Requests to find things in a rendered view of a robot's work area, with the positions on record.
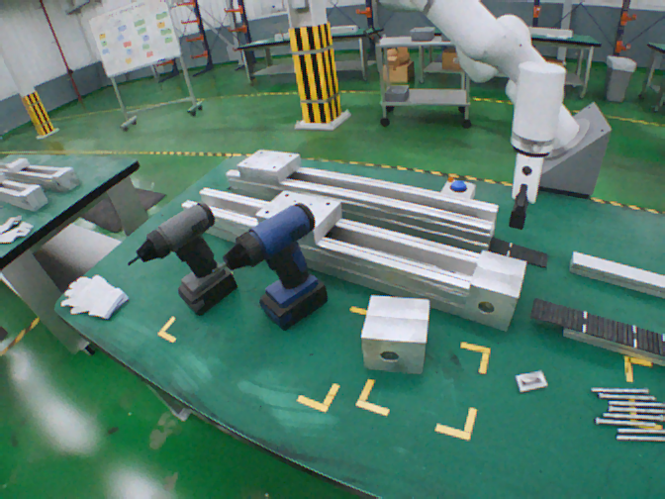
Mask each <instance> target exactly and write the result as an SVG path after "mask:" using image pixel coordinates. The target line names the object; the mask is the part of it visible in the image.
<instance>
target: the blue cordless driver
mask: <svg viewBox="0 0 665 499"><path fill-rule="evenodd" d="M315 225H316V220H315V216H314V214H313V212H312V211H311V209H310V208H309V207H308V206H307V205H305V204H303V203H300V202H298V203H296V204H294V205H291V206H289V207H287V208H285V209H284V210H282V211H280V212H278V213H277V214H275V215H273V216H271V217H270V218H268V219H266V220H264V221H263V222H261V223H259V224H257V225H256V226H254V227H252V228H250V229H249V230H248V232H245V233H244V234H242V235H240V236H238V237H237V238H236V243H235V244H234V245H233V246H232V247H231V248H230V249H229V250H228V251H227V252H226V253H225V254H224V255H223V260H224V263H223V264H221V265H219V266H218V267H216V268H215V269H213V270H212V271H213V272H214V273H216V272H218V271H219V270H221V269H222V268H224V267H226V266H227V267H228V269H229V270H235V269H238V268H242V267H245V266H248V265H249V266H251V267H255V266H256V265H258V264H260V263H261V262H263V261H264V260H266V262H267V264H268V266H269V268H270V269H271V270H275V271H276V273H277V275H278V277H279V280H277V281H276V282H274V283H273V284H271V285H270V286H268V287H267V288H266V289H265V292H266V293H265V294H264V295H262V296H261V297H260V300H259V303H260V306H261V308H262V309H263V310H264V312H265V313H266V314H267V315H268V316H269V317H270V318H271V319H272V320H273V321H274V322H275V323H276V324H277V325H278V326H279V327H280V328H281V329H282V330H284V331H286V330H288V329H289V328H290V327H292V326H293V325H295V324H296V323H297V322H299V321H300V320H302V319H303V318H304V317H306V316H307V315H309V314H310V313H312V312H313V311H314V310H316V309H317V308H319V307H320V306H321V305H323V304H324V303H326V302H327V301H328V294H327V289H326V286H325V285H324V284H323V283H322V281H320V280H319V279H318V278H316V277H315V276H314V275H312V274H311V273H309V272H308V270H307V268H306V267H307V262H306V260H305V258H304V255H303V253H302V251H301V248H300V246H299V244H298V242H297V241H299V240H300V239H302V238H303V237H304V236H306V235H307V234H308V233H309V232H311V231H312V230H313V229H314V228H315Z"/></svg>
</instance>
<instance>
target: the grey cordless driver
mask: <svg viewBox="0 0 665 499"><path fill-rule="evenodd" d="M214 225H215V216H214V214H213V212H212V210H211V208H210V207H209V206H208V205H207V204H206V203H203V202H199V203H197V205H196V204H194V205H192V206H191V207H189V208H187V209H186V210H184V211H182V212H181V213H179V214H178V215H176V216H174V217H173V218H171V219H169V220H168V221H166V222H165V223H163V224H161V225H160V226H158V230H153V231H152V232H150V233H149V234H147V235H146V240H145V241H144V242H143V243H142V244H141V245H140V246H139V247H138V249H137V250H136V253H137V255H138V256H137V257H135V258H134V259H132V260H131V261H129V262H128V263H127V265H131V264H132V263H134V262H135V261H137V260H138V259H140V260H141V261H142V262H147V261H150V260H153V259H156V258H158V257H159V258H161V259H163V258H165V257H166V256H168V255H169V254H170V251H172V252H175V254H176V255H177V256H178V258H179V259H180V260H181V261H182V262H183V261H185V262H186V263H187V265H188V266H189V268H190V269H191V270H192V272H191V273H189V274H188V275H187V276H185V277H184V278H182V279H181V282H182V285H181V286H179V287H178V294H179V295H180V297H181V298H182V299H183V300H184V302H185V303H186V304H187V305H188V306H189V307H190V308H191V309H192V310H193V311H194V312H195V313H196V314H197V315H198V316H201V315H202V314H204V313H205V312H206V311H208V310H209V309H210V308H212V307H213V306H214V305H216V304H217V303H218V302H220V301H221V300H222V299H224V298H225V297H226V296H228V295H229V294H230V293H232V292H233V291H234V290H236V289H237V288H238V285H237V283H236V281H235V278H234V276H233V274H232V273H231V272H230V271H229V270H228V269H226V268H225V267H224V268H222V269H221V270H219V271H218V272H216V273H214V272H213V271H212V270H213V269H215V268H216V267H218V266H219V265H221V264H220V263H218V262H217V261H215V260H214V253H213V252H212V250H211V249H210V247H209V245H208V244H207V242H206V241H205V239H204V238H203V236H200V235H201V234H203V233H204V232H206V231H207V230H209V229H210V227H212V226H214Z"/></svg>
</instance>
